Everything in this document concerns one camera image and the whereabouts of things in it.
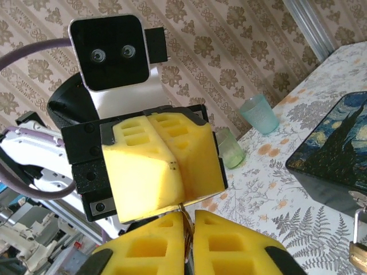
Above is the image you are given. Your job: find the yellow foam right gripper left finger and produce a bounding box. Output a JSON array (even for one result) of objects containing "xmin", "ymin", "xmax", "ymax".
[{"xmin": 77, "ymin": 213, "xmax": 186, "ymax": 275}]

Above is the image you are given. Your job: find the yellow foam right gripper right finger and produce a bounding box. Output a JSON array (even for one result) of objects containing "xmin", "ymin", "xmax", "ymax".
[{"xmin": 192, "ymin": 210, "xmax": 306, "ymax": 275}]

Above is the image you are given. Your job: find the brass key with ring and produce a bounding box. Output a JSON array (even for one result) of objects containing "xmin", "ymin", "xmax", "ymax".
[{"xmin": 178, "ymin": 202, "xmax": 196, "ymax": 264}]

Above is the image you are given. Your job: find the brass padlock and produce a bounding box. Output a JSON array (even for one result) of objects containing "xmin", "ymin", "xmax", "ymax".
[{"xmin": 348, "ymin": 207, "xmax": 367, "ymax": 273}]

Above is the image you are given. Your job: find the green frosted cup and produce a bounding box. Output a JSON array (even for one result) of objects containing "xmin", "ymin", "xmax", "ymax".
[{"xmin": 216, "ymin": 128, "xmax": 247, "ymax": 170}]

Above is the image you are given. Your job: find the floral tablecloth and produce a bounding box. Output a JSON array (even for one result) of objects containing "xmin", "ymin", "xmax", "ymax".
[{"xmin": 197, "ymin": 41, "xmax": 367, "ymax": 275}]

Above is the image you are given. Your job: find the blue frosted cup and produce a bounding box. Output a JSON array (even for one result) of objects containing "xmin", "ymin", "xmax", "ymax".
[{"xmin": 239, "ymin": 93, "xmax": 280, "ymax": 136}]

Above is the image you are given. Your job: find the silver box hasp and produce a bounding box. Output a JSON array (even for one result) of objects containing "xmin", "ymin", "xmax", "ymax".
[{"xmin": 349, "ymin": 190, "xmax": 367, "ymax": 213}]

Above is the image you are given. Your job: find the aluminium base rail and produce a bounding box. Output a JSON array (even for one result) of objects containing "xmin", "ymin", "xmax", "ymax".
[{"xmin": 40, "ymin": 197, "xmax": 111, "ymax": 246}]

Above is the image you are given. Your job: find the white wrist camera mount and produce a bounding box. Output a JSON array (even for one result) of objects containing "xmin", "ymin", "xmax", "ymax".
[{"xmin": 90, "ymin": 64, "xmax": 170, "ymax": 119}]

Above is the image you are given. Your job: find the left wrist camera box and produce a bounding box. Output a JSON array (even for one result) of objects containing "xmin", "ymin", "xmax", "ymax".
[{"xmin": 69, "ymin": 14, "xmax": 170, "ymax": 92}]

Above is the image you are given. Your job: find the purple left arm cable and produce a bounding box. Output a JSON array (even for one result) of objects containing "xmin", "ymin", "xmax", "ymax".
[{"xmin": 0, "ymin": 38, "xmax": 77, "ymax": 201}]

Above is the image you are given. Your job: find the aluminium frame post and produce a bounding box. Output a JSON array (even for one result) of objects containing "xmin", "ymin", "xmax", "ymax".
[{"xmin": 282, "ymin": 0, "xmax": 336, "ymax": 62}]

